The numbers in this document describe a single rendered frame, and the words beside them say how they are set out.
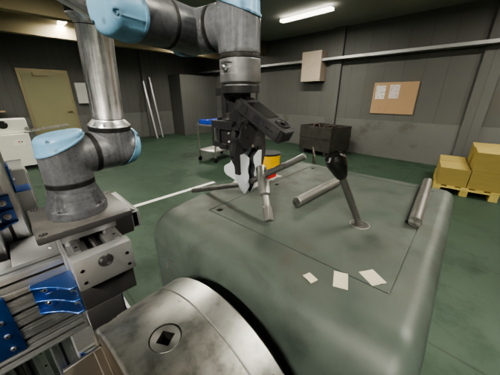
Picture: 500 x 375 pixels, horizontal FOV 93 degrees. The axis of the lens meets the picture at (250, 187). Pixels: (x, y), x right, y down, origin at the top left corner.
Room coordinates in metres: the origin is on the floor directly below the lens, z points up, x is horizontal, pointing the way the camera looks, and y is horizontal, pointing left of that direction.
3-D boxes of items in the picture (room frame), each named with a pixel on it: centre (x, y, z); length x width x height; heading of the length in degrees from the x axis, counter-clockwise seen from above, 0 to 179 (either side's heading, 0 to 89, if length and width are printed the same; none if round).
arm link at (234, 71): (0.48, 0.02, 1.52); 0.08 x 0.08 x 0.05
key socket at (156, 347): (0.18, 0.09, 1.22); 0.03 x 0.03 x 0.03
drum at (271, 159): (3.84, -0.32, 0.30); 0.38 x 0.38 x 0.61
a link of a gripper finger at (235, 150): (0.45, 0.02, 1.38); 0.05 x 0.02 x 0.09; 138
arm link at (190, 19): (0.52, 0.11, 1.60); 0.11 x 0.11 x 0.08; 58
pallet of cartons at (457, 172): (3.85, -3.68, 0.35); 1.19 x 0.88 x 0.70; 137
